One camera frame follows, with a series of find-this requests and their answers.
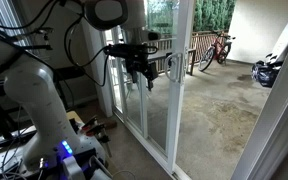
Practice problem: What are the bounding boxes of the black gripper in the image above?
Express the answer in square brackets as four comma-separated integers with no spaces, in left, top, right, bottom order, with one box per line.
[125,55,159,92]

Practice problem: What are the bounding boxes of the grey curved door handle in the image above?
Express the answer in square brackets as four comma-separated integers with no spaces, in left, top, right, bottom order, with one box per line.
[164,51,186,84]

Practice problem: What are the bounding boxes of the white framed sliding glass door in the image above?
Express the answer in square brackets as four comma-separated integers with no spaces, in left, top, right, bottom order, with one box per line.
[115,0,196,175]

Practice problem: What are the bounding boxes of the inner white framed glass door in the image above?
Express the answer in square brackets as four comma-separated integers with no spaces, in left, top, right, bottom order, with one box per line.
[110,26,150,141]

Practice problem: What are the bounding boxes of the red black bar clamp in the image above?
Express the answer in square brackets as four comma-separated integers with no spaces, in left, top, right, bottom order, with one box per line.
[89,128,114,159]
[80,114,118,134]

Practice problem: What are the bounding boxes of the brown wooden railing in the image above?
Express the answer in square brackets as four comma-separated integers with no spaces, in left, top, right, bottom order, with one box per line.
[147,29,232,73]

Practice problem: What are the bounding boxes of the red bicycle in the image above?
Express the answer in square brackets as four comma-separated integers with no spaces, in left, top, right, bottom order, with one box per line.
[197,30,237,73]

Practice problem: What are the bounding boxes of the black garbage bag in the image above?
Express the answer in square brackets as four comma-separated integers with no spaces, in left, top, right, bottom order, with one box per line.
[250,59,283,89]

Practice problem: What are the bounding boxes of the white surfboard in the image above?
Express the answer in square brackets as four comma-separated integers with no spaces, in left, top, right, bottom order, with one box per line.
[265,6,288,66]

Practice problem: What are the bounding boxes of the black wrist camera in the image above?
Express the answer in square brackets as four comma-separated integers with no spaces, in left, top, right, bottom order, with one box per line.
[103,43,152,60]

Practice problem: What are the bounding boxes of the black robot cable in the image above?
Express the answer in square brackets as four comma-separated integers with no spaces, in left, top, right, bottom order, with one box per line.
[63,14,110,88]
[0,0,62,34]

